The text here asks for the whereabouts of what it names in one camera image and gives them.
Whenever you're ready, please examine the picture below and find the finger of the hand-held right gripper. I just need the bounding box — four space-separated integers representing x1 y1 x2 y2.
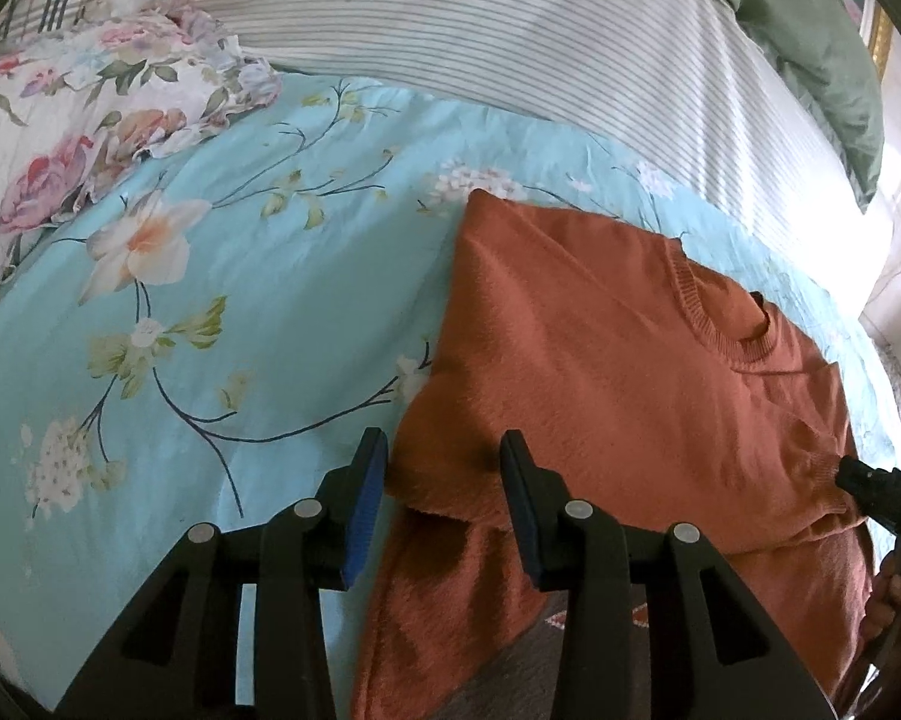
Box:
835 456 901 541

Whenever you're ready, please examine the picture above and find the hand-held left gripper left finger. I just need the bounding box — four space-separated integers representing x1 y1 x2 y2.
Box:
53 427 389 720

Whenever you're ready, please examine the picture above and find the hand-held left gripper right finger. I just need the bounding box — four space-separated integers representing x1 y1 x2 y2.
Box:
499 430 834 720

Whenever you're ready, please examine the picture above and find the orange knit sweater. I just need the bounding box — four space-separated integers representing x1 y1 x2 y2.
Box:
349 187 875 720

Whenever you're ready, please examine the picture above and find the person's right hand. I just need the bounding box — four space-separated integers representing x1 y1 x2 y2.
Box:
863 555 901 661

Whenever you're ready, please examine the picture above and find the grey patterned cloth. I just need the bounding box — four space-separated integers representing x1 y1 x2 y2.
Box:
450 589 669 720

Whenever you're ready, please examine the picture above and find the light blue floral blanket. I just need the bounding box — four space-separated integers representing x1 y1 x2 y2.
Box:
0 71 901 698

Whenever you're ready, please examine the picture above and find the green pillow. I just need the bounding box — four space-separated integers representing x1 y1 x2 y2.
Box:
664 0 887 215

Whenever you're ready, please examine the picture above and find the white striped duvet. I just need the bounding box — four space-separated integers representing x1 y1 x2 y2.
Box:
173 0 897 338

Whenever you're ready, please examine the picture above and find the white floral pillow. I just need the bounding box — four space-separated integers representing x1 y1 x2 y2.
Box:
0 0 283 331

